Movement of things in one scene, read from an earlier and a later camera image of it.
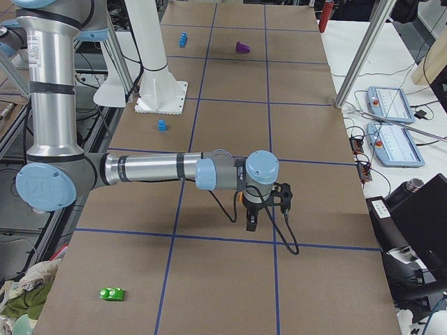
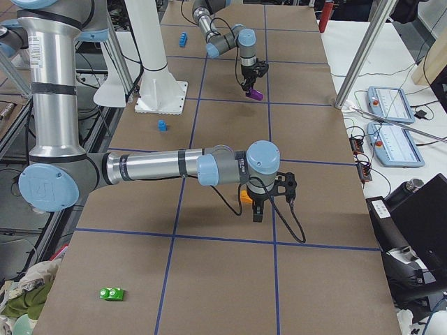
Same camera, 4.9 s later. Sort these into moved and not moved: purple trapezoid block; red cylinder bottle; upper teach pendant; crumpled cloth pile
Moved: purple trapezoid block
Not moved: crumpled cloth pile; upper teach pendant; red cylinder bottle
